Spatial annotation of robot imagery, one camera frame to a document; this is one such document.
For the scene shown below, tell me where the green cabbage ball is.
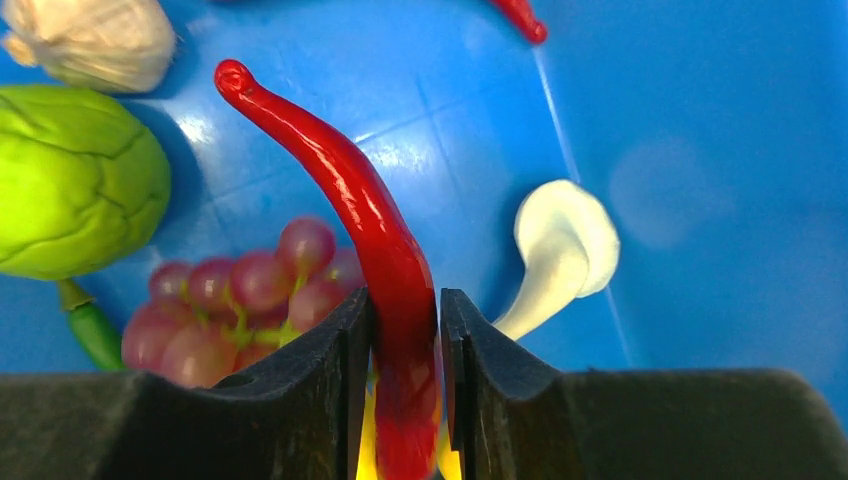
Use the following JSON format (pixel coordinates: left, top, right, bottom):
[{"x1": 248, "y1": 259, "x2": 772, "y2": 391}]
[{"x1": 1, "y1": 84, "x2": 172, "y2": 281}]

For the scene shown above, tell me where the purple grape bunch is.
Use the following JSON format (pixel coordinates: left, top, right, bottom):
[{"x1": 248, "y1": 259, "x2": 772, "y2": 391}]
[{"x1": 121, "y1": 216, "x2": 365, "y2": 387}]

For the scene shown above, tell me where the red chili pepper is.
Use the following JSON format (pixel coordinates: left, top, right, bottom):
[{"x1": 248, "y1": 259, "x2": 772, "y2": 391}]
[
  {"x1": 214, "y1": 59, "x2": 442, "y2": 479},
  {"x1": 490, "y1": 0, "x2": 548, "y2": 45}
]

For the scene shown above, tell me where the white garlic bulb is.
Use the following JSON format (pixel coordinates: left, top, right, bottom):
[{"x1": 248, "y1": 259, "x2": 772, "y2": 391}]
[{"x1": 1, "y1": 0, "x2": 177, "y2": 94}]

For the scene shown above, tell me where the green chili pepper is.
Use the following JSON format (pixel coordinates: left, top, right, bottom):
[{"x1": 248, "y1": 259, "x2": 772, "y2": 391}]
[{"x1": 55, "y1": 278, "x2": 126, "y2": 371}]

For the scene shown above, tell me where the yellow banana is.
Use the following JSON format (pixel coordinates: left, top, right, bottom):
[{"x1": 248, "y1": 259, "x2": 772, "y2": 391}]
[{"x1": 356, "y1": 370, "x2": 463, "y2": 480}]

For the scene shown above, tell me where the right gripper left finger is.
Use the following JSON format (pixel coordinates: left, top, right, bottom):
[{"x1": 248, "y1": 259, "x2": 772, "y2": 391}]
[{"x1": 1, "y1": 290, "x2": 374, "y2": 479}]

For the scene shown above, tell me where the blue plastic bin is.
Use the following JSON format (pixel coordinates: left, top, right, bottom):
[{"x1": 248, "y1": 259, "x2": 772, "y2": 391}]
[{"x1": 0, "y1": 0, "x2": 848, "y2": 432}]

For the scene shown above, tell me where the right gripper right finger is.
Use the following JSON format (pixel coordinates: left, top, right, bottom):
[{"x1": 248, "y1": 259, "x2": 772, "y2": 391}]
[{"x1": 441, "y1": 289, "x2": 847, "y2": 479}]

